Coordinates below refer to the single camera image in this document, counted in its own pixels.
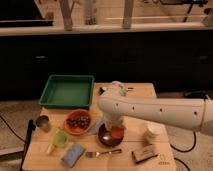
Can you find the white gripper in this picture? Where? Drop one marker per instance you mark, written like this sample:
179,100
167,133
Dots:
112,120

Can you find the red apple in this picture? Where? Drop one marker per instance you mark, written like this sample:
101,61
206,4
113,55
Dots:
117,132

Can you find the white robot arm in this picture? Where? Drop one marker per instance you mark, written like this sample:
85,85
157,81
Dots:
190,114

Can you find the purple bowl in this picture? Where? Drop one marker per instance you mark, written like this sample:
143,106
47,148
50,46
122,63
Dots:
106,138

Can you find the orange bowl with grapes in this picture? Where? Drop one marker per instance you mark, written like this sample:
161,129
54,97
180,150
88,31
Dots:
77,122

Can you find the black and white small object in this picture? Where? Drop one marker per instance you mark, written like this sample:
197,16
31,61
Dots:
102,90

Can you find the silver fork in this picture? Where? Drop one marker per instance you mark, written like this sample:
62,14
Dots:
97,154

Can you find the stacked white cups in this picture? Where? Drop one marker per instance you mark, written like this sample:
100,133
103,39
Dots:
152,132

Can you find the brown wooden block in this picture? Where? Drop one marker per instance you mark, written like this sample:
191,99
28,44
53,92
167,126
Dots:
144,154

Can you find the green measuring scoop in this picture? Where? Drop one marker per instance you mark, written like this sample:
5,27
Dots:
59,140

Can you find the blue sponge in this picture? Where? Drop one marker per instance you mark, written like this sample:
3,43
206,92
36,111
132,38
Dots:
73,154

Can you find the green plastic tray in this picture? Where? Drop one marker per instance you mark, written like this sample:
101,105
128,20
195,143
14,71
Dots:
68,91

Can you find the small metal cup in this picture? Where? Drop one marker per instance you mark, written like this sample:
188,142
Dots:
43,123

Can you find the black clamp bar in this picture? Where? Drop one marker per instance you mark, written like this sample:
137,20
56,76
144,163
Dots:
30,129

